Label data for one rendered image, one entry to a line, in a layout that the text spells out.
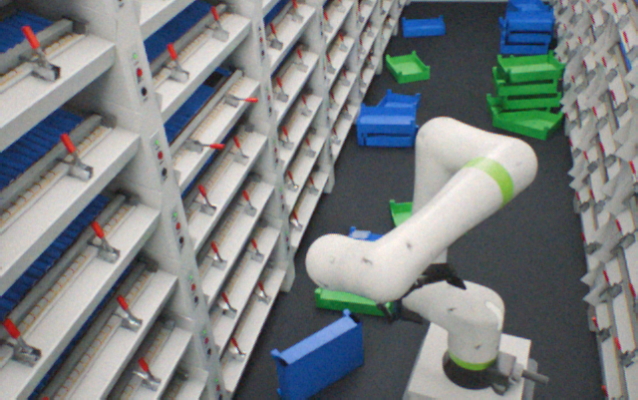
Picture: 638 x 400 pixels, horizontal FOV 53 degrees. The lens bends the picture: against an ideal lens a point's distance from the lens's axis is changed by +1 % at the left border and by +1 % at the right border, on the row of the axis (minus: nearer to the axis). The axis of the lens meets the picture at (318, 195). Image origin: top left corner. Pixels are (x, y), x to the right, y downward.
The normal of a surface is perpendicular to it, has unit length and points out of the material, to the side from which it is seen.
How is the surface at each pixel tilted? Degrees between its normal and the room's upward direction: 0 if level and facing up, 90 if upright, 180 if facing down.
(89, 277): 21
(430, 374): 0
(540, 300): 0
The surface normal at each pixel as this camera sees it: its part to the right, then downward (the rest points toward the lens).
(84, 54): 0.27, -0.74
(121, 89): -0.25, 0.56
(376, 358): -0.07, -0.82
